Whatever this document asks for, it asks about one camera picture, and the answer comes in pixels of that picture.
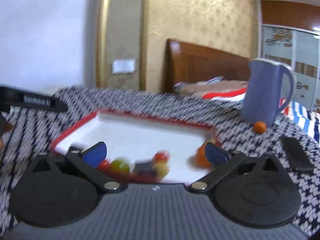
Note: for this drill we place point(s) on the green tomato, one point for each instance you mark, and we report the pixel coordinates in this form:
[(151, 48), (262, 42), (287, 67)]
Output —
[(120, 166)]

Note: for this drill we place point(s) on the small mandarin orange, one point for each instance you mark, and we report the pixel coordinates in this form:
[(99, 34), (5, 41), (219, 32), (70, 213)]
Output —
[(259, 127)]

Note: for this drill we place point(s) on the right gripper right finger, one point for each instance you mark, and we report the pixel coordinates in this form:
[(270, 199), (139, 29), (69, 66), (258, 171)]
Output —
[(224, 164)]

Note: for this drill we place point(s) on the red cherry tomato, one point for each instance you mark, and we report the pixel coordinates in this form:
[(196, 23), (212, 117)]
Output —
[(104, 166), (161, 156)]

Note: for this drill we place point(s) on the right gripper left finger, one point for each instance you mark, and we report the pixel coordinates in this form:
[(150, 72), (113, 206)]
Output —
[(85, 164)]

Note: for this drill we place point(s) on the wooden bed headboard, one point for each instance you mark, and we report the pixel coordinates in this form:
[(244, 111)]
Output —
[(187, 62)]

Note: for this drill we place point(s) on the large orange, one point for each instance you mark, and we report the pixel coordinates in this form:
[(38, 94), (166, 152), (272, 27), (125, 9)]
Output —
[(200, 158)]

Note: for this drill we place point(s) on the kiwi fruit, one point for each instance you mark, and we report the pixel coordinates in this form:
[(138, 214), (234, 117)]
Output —
[(162, 169)]

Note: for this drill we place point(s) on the person left hand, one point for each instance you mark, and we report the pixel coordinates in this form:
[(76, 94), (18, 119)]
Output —
[(5, 127)]

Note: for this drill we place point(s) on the golden wall frame moulding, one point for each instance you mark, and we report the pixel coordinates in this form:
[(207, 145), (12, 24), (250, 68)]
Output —
[(122, 33)]

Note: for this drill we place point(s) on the dark sugarcane piece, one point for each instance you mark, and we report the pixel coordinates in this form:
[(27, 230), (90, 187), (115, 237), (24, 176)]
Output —
[(143, 168)]

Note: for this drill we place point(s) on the white wall switch panel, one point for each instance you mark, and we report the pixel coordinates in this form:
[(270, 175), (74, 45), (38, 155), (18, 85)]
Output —
[(123, 66)]

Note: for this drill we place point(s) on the wardrobe with floral doors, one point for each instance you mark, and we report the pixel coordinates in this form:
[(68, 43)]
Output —
[(290, 34)]

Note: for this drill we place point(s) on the floral black white tablecloth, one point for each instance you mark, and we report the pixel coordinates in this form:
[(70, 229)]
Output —
[(35, 130)]

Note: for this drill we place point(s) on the red shallow cardboard box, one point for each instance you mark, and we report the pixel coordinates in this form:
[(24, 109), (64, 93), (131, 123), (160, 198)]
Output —
[(138, 138)]

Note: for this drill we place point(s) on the blue electric kettle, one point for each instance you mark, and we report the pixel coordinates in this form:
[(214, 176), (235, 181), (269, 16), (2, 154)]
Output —
[(262, 99)]

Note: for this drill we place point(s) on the striped folded blanket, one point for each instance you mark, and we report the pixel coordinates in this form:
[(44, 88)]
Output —
[(217, 89)]

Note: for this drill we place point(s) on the black smartphone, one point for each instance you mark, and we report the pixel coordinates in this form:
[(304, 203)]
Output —
[(296, 155)]

